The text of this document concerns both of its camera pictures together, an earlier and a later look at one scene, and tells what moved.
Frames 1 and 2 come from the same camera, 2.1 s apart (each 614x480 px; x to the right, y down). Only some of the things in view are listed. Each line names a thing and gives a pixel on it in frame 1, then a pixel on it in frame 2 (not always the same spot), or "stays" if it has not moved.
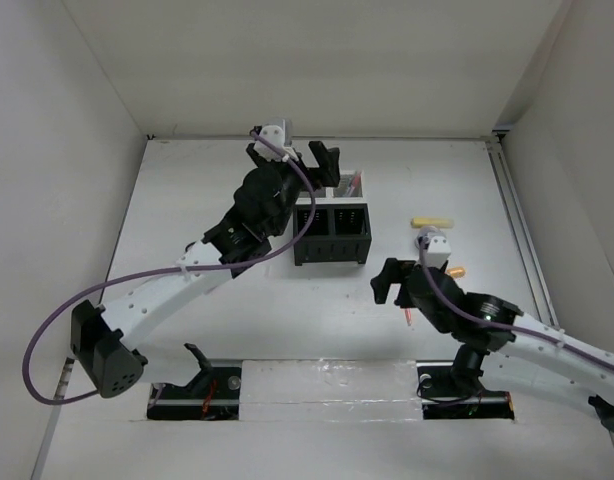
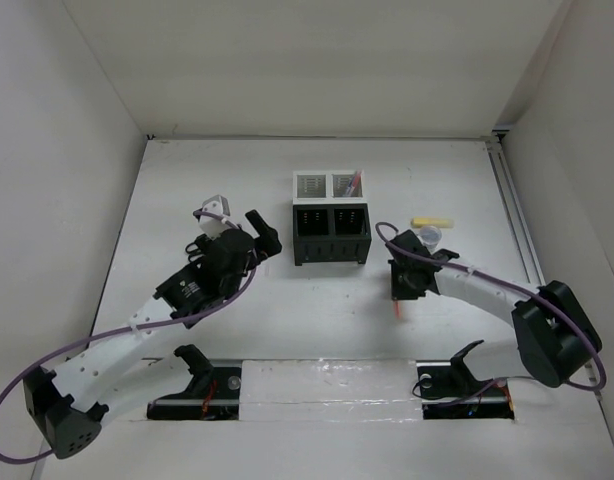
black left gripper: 325,160 → 267,236
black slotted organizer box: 339,232 stays
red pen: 356,182 stays
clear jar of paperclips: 424,236 stays
